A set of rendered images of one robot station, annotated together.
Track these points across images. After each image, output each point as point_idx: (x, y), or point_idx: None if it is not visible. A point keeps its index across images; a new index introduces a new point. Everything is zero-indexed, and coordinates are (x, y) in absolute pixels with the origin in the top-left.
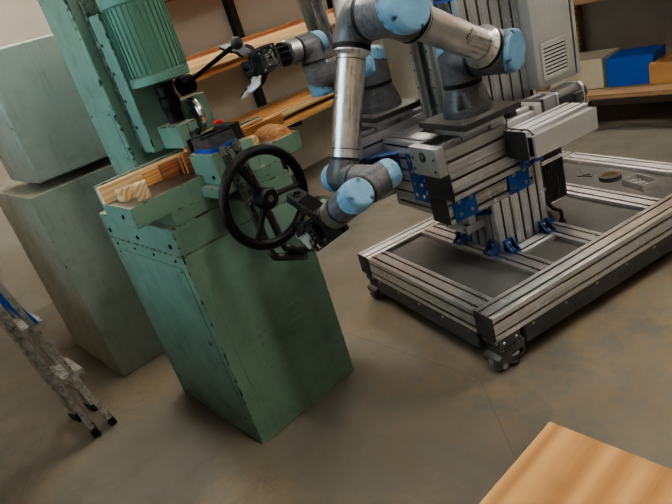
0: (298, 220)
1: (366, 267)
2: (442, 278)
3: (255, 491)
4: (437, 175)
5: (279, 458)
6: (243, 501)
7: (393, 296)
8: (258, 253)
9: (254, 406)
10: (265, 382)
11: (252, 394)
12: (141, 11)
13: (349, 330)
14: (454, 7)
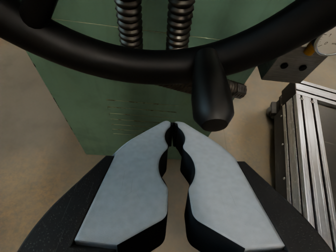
0: (235, 58)
1: (287, 95)
2: (329, 202)
3: (39, 189)
4: None
5: (78, 179)
6: (26, 188)
7: (276, 137)
8: (154, 23)
9: (83, 139)
10: (101, 134)
11: (83, 133)
12: None
13: None
14: None
